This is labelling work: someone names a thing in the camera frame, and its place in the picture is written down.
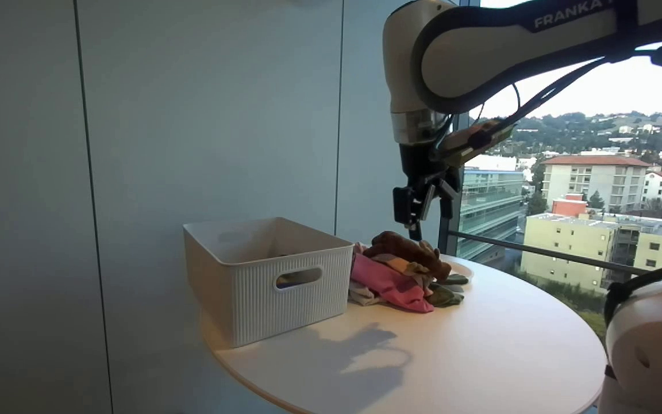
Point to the small orange building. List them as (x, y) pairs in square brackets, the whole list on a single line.
[(570, 207)]

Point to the wooded hillside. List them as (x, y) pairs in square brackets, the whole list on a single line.
[(576, 129)]

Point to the dark window mullion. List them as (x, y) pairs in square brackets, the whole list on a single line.
[(447, 239)]

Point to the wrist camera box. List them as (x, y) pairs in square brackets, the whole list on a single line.
[(482, 139)]

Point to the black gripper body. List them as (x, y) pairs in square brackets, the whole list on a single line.
[(426, 163)]

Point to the black horizontal railing bar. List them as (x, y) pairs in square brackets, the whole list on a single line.
[(546, 250)]

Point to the magenta pink shirt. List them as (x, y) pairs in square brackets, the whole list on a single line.
[(388, 288)]

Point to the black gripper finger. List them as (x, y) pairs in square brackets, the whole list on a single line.
[(403, 203), (449, 200)]

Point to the yellow building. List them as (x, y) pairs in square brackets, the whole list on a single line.
[(569, 242)]

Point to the glass office building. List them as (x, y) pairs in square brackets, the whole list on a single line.
[(492, 207)]

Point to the white ribbed plastic basket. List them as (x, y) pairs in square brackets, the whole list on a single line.
[(269, 295)]

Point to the red beetroot plushy green leaves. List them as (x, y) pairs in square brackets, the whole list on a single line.
[(444, 295)]

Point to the white building red roof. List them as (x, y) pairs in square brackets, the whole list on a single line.
[(595, 180)]

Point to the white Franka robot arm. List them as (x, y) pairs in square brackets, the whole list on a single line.
[(500, 53)]

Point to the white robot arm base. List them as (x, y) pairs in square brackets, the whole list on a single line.
[(656, 352)]

